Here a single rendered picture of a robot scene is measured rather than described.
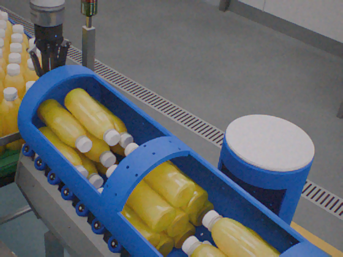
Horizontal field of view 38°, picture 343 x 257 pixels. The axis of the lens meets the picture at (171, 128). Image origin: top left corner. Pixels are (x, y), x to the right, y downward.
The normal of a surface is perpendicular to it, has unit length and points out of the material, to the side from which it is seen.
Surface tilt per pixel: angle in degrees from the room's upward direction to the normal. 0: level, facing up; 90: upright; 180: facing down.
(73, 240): 71
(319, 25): 90
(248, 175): 90
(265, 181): 90
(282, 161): 0
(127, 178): 42
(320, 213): 0
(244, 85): 0
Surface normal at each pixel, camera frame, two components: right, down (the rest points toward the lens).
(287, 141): 0.11, -0.80
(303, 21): -0.66, 0.39
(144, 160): -0.17, -0.63
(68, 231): -0.68, 0.04
